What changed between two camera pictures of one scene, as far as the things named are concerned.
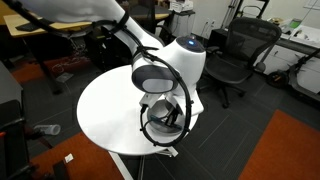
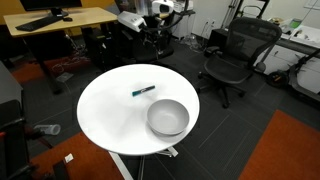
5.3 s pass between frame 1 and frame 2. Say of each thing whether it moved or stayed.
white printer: stayed
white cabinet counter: stayed
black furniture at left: stayed
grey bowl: stayed
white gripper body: moved
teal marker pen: moved
